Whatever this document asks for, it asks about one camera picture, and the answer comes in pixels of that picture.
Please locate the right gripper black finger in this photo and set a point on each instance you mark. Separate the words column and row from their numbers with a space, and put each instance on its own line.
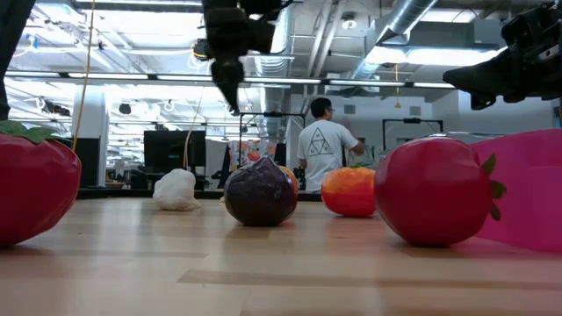
column 480, row 102
column 483, row 76

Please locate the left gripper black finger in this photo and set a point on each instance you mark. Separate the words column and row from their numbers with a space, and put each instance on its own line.
column 228, row 81

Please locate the red toy tomato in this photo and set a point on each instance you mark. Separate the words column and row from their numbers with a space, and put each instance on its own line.
column 35, row 188
column 432, row 193

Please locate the white toy garlic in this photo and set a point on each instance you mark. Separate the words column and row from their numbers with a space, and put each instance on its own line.
column 175, row 191

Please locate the orange toy tomato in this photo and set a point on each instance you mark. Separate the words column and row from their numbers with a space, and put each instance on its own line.
column 291, row 177
column 349, row 193

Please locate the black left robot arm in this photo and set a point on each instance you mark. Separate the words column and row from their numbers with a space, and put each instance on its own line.
column 13, row 44

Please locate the colourful floral curtain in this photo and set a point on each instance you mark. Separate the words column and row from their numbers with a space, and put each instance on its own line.
column 250, row 153

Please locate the pink-red plastic bin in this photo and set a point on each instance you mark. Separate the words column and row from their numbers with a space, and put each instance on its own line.
column 527, row 188

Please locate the person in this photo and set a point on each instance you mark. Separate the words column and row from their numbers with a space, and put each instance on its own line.
column 322, row 149

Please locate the round white ceiling fixture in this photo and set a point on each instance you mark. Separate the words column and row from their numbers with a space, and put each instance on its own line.
column 349, row 23

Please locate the purple toy cabbage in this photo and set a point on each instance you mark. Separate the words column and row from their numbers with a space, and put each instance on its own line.
column 260, row 195

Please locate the white patterned cloth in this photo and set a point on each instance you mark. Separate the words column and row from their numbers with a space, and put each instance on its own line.
column 366, row 155

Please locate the black partition panel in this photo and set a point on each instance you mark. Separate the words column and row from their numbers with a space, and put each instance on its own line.
column 90, row 162

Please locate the black stand frame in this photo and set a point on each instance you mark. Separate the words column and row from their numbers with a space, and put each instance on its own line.
column 412, row 120
column 272, row 115

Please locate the silver ventilation duct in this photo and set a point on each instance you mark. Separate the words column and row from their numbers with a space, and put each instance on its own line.
column 404, row 17

